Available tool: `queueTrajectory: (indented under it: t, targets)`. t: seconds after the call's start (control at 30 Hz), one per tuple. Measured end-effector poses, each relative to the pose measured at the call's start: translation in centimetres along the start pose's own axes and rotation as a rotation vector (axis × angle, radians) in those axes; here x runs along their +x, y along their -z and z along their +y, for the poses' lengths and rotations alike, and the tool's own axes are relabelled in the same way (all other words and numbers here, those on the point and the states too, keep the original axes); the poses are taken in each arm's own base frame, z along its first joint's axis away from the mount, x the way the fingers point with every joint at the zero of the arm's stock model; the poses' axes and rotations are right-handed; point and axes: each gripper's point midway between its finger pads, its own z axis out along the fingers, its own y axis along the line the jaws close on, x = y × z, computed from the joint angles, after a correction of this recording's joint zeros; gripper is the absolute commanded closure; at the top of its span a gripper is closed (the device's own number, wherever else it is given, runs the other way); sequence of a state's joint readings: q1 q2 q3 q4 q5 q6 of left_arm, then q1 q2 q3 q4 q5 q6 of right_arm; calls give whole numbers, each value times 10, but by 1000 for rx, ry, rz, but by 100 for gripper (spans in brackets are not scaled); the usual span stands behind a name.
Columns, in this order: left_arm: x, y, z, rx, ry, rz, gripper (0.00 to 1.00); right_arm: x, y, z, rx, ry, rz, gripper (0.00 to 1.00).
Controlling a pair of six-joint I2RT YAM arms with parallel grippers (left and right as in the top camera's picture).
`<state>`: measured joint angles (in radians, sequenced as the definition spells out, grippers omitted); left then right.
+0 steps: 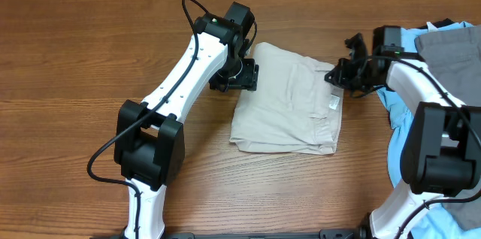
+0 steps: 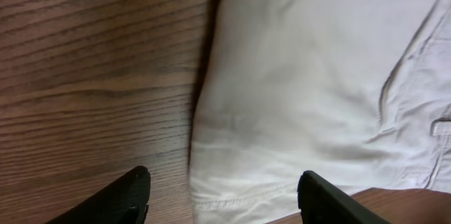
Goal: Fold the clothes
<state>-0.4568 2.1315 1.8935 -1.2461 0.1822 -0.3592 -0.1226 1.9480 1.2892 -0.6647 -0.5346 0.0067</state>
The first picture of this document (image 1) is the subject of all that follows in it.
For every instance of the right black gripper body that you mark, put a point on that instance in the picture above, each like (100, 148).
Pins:
(358, 77)

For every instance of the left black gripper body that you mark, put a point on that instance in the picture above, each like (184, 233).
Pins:
(237, 74)

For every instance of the beige shorts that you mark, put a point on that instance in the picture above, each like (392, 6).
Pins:
(292, 110)

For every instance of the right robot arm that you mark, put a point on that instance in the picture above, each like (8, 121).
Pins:
(441, 156)

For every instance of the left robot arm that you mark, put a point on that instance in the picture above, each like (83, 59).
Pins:
(151, 145)

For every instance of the grey garment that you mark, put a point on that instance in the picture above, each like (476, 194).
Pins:
(453, 58)

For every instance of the light blue t-shirt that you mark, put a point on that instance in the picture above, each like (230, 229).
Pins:
(447, 221)

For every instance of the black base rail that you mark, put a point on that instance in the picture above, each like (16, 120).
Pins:
(255, 236)

